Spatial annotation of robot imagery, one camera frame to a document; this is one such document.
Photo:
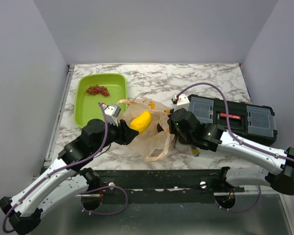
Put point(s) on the yellow fake fruit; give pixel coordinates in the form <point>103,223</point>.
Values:
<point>141,122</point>

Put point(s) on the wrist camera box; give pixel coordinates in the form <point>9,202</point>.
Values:
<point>112,112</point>
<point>180,102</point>

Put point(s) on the green plastic tray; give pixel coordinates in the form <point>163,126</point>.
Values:
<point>86,105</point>

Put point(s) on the orange printed plastic bag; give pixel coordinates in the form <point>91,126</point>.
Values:
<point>154,143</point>

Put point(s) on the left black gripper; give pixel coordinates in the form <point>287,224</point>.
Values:
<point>126,134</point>

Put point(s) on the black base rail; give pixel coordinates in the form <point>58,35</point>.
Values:
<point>121,187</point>

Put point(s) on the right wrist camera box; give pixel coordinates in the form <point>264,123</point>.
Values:
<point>180,102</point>

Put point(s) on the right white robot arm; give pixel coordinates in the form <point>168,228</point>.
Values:
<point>274,167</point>

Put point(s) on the red fake grape bunch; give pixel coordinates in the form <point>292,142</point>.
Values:
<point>94,90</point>

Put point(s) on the small yellow blue connector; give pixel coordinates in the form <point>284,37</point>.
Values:
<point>195,151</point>

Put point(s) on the black tool case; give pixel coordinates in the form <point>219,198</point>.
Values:
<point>255,123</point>

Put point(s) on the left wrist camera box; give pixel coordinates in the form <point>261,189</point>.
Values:
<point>112,112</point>

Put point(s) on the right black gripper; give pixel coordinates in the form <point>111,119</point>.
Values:
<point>170,126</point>

